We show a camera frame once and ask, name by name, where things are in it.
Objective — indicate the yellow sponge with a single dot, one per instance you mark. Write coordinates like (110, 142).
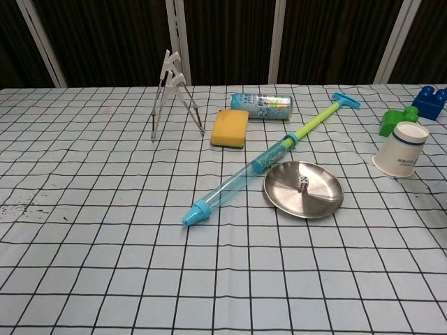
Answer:
(228, 129)

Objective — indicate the round steel plate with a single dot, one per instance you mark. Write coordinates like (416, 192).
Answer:
(321, 202)

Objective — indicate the green toy building block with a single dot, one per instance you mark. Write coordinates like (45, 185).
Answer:
(389, 122)

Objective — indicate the small white die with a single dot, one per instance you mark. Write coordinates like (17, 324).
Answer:
(302, 183)

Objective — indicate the blue toy building block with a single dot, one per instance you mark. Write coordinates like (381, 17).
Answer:
(431, 104)

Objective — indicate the white paper cup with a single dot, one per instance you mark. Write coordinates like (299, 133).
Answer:
(398, 153)

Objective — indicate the white aluminium frame post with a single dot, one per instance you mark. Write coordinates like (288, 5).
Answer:
(41, 43)
(178, 43)
(396, 43)
(277, 43)

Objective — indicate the checked light blue tablecloth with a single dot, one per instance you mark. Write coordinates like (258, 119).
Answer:
(104, 244)

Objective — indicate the blue green water pump toy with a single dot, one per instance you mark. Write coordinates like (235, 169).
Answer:
(244, 174)

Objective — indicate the light blue drink can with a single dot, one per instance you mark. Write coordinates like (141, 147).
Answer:
(262, 106)

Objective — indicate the white folding metal rack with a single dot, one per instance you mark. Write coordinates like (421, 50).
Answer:
(171, 87)

